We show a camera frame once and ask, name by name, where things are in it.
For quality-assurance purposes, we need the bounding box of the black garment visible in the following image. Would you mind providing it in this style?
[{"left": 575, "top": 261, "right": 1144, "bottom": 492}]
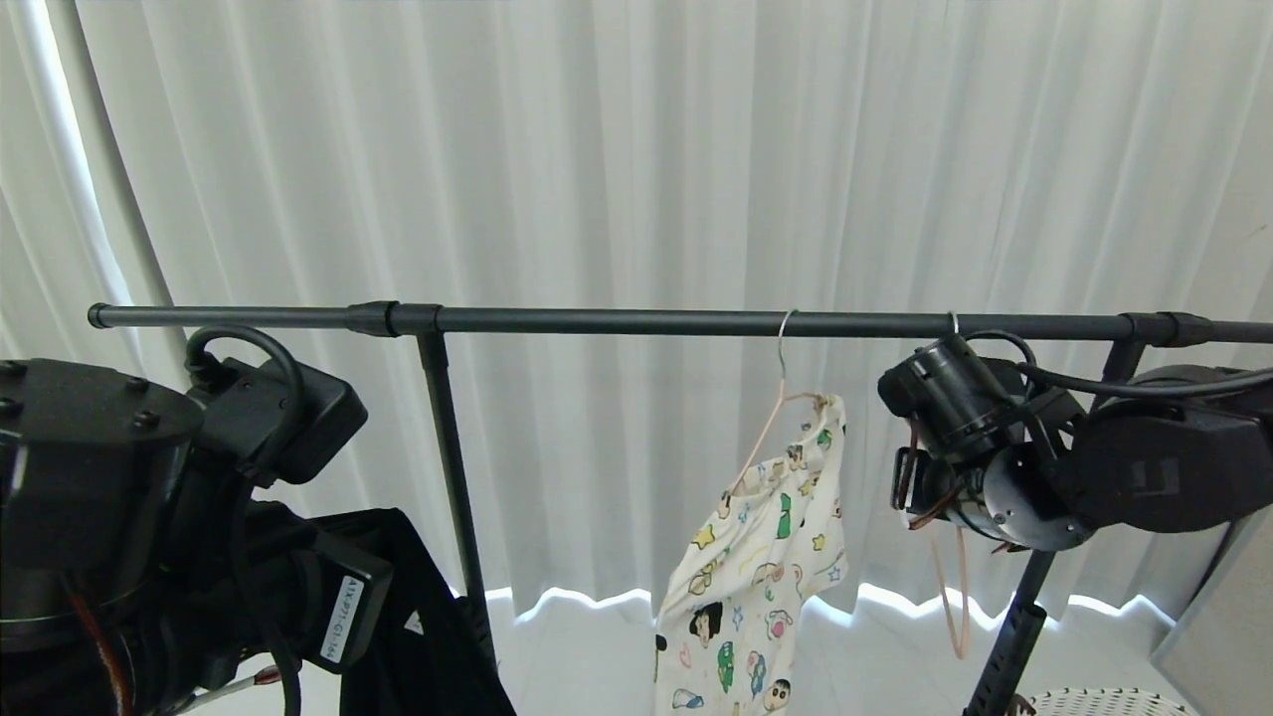
[{"left": 338, "top": 507, "right": 518, "bottom": 716}]

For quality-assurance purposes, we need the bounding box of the white laundry basket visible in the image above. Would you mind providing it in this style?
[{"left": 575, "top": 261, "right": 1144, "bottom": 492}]
[{"left": 1014, "top": 686, "right": 1194, "bottom": 716}]

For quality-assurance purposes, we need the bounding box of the cream printed garment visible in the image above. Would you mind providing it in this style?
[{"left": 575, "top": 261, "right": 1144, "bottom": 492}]
[{"left": 653, "top": 393, "right": 848, "bottom": 716}]

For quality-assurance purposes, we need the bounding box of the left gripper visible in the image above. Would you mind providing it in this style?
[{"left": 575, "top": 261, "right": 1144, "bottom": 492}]
[{"left": 254, "top": 527, "right": 395, "bottom": 675}]

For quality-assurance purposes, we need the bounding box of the pink clothes hanger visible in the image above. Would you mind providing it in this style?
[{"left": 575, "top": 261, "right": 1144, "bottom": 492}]
[
  {"left": 928, "top": 311, "right": 973, "bottom": 660},
  {"left": 729, "top": 309, "right": 831, "bottom": 498}
]

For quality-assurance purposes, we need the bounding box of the black clothes rack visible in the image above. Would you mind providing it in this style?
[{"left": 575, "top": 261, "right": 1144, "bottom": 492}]
[{"left": 88, "top": 301, "right": 1273, "bottom": 716}]

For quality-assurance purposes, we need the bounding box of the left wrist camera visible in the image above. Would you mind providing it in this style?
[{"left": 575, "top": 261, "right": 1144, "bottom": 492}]
[{"left": 184, "top": 353, "right": 369, "bottom": 488}]

